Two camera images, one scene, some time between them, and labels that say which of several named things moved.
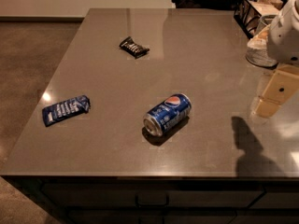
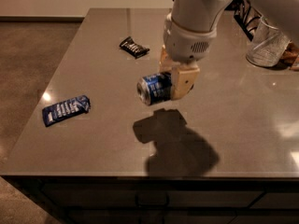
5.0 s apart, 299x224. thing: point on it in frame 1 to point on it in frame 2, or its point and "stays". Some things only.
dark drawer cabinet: x=165 y=199 stays
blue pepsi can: x=173 y=110 to x=154 y=88
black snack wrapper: x=134 y=49 stays
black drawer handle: x=152 y=199 stays
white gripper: x=285 y=39 to x=186 y=45
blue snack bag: x=65 y=109 stays
